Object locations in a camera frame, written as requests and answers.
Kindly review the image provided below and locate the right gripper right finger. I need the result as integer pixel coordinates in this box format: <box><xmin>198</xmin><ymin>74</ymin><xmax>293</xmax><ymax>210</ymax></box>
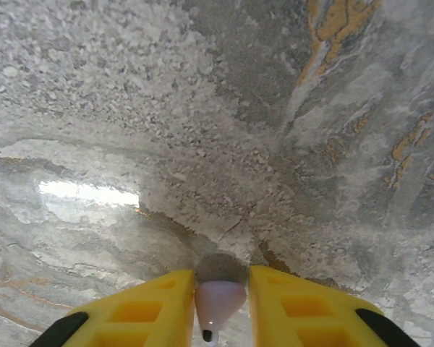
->
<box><xmin>247</xmin><ymin>265</ymin><xmax>420</xmax><ymax>347</ymax></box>

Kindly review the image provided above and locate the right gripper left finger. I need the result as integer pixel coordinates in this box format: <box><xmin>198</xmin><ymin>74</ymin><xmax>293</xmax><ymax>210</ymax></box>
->
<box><xmin>28</xmin><ymin>269</ymin><xmax>196</xmax><ymax>347</ymax></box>

